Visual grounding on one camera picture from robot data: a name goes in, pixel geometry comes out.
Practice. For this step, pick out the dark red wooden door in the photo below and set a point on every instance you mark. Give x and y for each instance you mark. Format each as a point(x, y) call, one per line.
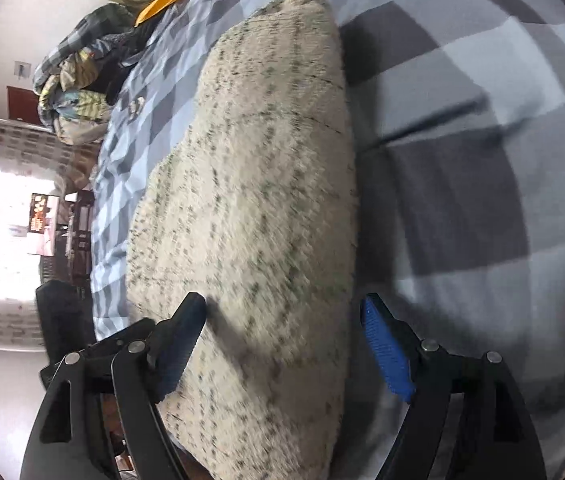
point(22, 105)

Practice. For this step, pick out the blue checked bedsheet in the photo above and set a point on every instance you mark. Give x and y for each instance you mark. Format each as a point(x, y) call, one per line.
point(462, 110)

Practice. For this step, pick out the cream plaid shirt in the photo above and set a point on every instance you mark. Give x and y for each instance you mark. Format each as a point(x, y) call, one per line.
point(262, 210)

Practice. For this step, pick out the pile of crumpled bedding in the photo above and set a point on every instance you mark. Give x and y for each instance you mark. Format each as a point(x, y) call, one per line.
point(72, 85)

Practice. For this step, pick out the dark cloth heap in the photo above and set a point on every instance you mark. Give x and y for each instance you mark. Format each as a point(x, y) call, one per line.
point(127, 55)

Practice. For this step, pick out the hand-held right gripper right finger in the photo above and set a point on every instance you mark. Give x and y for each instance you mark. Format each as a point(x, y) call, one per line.
point(387, 350)

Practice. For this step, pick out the dark wooden furniture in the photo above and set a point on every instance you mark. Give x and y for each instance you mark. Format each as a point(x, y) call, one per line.
point(77, 240)

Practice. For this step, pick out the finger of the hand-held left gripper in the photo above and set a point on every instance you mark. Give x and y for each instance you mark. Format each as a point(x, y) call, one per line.
point(117, 337)

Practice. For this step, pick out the wall switch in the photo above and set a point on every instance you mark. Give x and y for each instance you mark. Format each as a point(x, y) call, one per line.
point(22, 69)

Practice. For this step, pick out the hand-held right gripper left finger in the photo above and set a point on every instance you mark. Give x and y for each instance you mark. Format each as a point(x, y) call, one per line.
point(180, 350)

